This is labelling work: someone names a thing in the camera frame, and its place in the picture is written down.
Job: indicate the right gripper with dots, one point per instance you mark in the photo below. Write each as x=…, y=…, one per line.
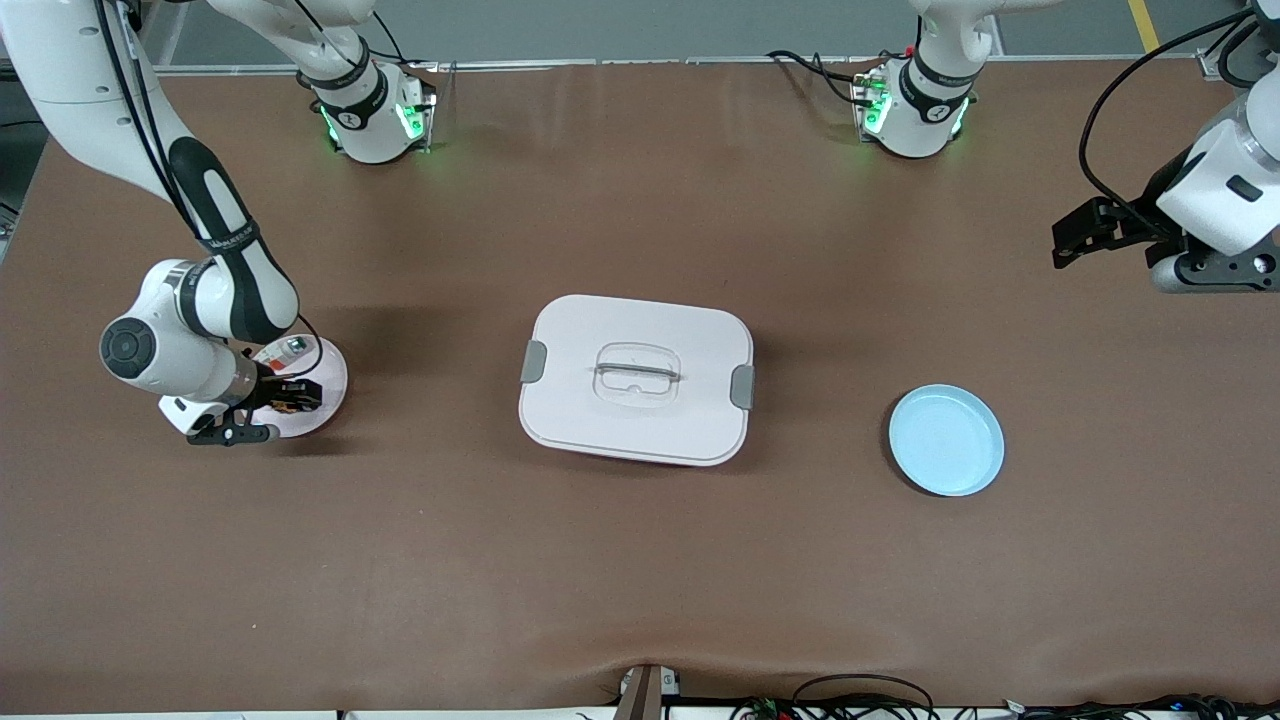
x=270, y=389

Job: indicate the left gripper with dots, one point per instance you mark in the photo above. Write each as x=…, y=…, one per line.
x=1150, y=214

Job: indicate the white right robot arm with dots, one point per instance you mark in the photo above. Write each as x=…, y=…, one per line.
x=245, y=290

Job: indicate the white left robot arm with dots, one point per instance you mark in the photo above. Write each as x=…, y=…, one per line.
x=915, y=125

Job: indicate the grey box latch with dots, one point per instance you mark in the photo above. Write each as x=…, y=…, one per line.
x=742, y=388
x=533, y=362

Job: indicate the white lidded storage box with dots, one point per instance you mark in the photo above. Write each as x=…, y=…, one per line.
x=640, y=430

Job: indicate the pink round plate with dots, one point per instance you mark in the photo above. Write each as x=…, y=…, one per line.
x=330, y=375

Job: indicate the light blue round plate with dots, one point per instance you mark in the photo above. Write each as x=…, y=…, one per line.
x=945, y=440

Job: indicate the silver headed switch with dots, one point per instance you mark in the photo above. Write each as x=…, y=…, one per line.
x=290, y=350

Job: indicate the aluminium frame profile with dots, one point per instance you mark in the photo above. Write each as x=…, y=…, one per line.
x=1215, y=65

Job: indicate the brown camera mounting post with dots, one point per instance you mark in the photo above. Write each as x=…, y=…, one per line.
x=645, y=695

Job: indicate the silver table edge rail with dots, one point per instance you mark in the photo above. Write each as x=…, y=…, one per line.
x=650, y=62

